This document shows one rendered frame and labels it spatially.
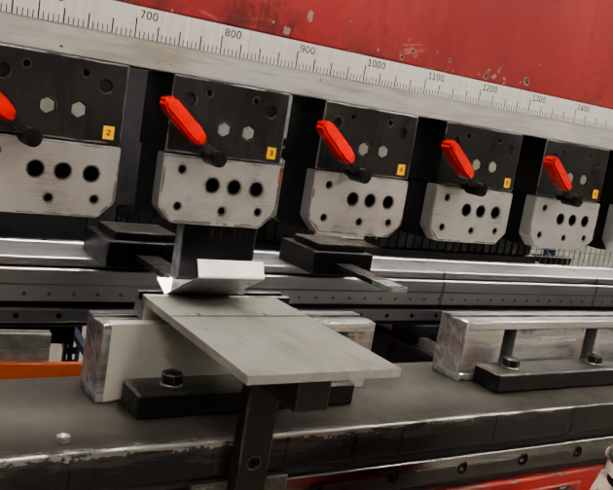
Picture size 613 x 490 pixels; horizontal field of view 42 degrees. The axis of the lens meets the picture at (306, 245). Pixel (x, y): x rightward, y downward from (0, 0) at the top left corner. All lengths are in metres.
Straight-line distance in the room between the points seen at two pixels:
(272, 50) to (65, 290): 0.48
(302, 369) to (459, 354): 0.52
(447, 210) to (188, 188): 0.39
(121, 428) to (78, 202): 0.25
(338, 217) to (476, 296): 0.65
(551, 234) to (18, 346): 1.80
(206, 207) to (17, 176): 0.21
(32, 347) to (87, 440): 1.79
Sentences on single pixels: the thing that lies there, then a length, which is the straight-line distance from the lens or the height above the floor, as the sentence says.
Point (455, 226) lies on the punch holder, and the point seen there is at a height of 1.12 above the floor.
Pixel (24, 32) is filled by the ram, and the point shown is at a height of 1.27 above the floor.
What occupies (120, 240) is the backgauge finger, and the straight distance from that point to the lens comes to 1.17.
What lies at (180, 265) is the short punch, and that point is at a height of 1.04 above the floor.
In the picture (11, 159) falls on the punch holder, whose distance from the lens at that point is 0.86.
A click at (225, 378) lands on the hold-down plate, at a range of 1.01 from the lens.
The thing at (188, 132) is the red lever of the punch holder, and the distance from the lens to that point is 0.88.
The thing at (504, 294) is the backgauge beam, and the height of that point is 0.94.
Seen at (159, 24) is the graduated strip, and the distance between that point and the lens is 0.90.
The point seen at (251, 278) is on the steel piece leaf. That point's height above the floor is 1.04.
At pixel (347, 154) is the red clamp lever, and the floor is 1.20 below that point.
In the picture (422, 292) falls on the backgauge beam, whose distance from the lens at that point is 1.53.
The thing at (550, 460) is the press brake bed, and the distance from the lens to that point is 1.30.
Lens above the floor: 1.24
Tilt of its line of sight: 9 degrees down
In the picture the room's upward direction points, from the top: 9 degrees clockwise
